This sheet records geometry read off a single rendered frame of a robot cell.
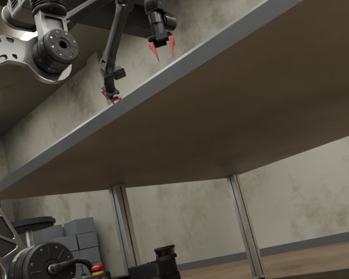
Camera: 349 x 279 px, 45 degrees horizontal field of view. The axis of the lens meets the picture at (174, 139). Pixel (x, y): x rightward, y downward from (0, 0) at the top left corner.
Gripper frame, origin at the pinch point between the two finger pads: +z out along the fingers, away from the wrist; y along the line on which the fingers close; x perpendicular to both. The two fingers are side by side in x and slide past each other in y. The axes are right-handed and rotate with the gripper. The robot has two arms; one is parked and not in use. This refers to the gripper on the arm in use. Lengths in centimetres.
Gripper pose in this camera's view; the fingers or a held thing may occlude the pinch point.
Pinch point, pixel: (165, 56)
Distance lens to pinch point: 178.2
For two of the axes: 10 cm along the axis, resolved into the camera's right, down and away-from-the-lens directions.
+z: 2.4, 9.4, -2.4
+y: -9.6, 2.7, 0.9
